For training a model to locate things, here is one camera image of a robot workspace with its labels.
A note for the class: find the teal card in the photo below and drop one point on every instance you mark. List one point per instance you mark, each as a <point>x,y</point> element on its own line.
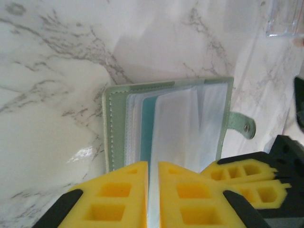
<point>147,130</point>

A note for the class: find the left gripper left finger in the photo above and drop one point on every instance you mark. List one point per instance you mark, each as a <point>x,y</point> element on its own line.
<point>114,190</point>

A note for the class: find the green card holder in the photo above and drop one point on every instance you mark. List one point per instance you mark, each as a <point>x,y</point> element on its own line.
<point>118,118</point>

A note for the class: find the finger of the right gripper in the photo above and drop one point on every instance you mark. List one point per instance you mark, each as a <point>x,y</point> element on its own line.
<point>237,171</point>
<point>261,194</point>

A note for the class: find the clear box with red card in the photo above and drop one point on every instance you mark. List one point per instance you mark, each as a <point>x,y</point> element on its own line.
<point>282,16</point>

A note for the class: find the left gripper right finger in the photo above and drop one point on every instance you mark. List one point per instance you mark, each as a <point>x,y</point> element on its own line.
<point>190,202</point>

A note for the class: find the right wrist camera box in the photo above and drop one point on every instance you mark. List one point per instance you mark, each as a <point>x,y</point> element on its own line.
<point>299,104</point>

